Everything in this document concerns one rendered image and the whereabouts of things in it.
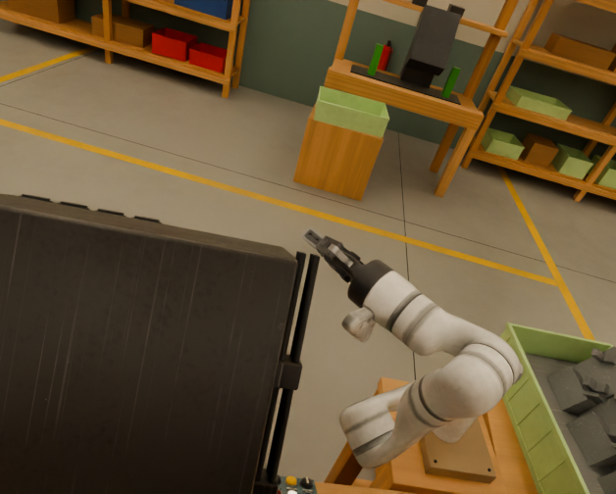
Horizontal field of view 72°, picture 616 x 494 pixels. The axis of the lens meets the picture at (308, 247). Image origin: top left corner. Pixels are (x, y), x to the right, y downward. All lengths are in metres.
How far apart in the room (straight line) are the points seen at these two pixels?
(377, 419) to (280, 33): 5.39
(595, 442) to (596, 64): 4.61
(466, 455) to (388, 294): 0.81
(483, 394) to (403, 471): 0.73
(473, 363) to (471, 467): 0.78
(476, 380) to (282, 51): 5.55
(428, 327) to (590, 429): 1.11
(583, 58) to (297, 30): 3.17
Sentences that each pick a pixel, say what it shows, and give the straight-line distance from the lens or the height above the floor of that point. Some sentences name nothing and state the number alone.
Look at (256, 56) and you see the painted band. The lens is 6.00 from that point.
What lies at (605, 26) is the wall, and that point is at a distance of 6.26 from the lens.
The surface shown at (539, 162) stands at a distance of 5.96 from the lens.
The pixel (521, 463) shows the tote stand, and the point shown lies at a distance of 1.56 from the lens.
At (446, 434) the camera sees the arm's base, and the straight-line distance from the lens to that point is 1.30.
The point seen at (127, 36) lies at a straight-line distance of 6.02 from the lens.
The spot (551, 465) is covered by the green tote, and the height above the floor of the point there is 0.88.
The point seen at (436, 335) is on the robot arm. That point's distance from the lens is 0.58.
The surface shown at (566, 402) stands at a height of 0.87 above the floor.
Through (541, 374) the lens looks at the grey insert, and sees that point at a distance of 1.78.
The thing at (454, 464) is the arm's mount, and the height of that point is 0.89.
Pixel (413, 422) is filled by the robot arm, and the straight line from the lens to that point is 0.69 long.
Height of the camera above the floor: 1.89
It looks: 36 degrees down
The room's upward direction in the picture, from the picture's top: 17 degrees clockwise
